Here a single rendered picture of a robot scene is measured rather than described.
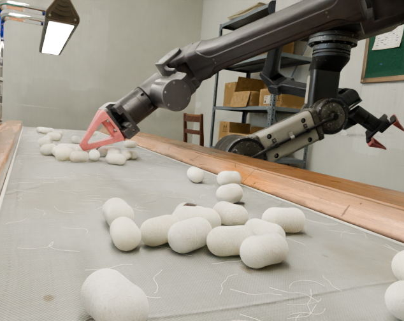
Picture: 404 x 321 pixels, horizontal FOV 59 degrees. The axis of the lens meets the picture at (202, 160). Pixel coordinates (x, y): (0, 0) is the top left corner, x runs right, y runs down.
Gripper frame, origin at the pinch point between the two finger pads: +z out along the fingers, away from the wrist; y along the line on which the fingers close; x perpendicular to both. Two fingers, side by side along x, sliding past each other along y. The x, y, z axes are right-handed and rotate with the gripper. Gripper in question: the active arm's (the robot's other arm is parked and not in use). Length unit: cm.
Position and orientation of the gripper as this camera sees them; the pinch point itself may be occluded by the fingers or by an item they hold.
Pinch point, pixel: (85, 145)
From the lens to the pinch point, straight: 70.0
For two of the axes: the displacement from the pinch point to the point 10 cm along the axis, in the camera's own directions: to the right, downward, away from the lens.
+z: -7.3, 6.3, -2.6
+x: 5.3, 7.6, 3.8
